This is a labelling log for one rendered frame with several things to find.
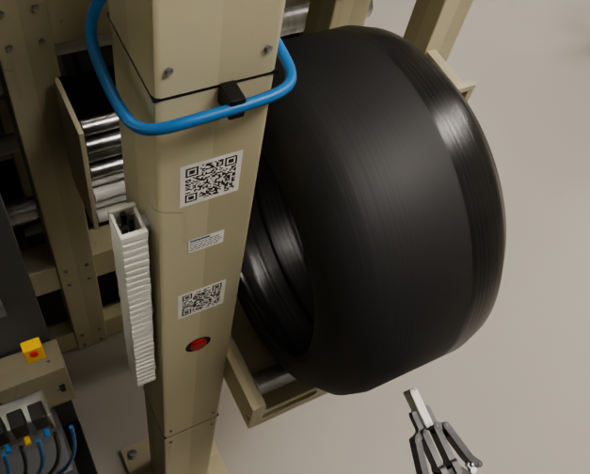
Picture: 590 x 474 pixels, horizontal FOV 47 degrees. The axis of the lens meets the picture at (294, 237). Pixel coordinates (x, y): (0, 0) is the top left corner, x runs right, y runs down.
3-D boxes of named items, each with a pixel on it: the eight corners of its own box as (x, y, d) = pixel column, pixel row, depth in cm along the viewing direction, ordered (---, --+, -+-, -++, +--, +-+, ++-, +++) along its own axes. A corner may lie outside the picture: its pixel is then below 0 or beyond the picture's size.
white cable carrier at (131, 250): (137, 387, 119) (120, 240, 80) (127, 363, 122) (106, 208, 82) (161, 377, 121) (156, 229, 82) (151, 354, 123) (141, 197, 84)
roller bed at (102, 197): (94, 229, 142) (78, 134, 117) (72, 178, 148) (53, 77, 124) (183, 202, 149) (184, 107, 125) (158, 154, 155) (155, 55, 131)
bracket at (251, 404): (247, 429, 128) (252, 411, 120) (169, 263, 146) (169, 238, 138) (263, 421, 130) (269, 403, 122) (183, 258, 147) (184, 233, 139)
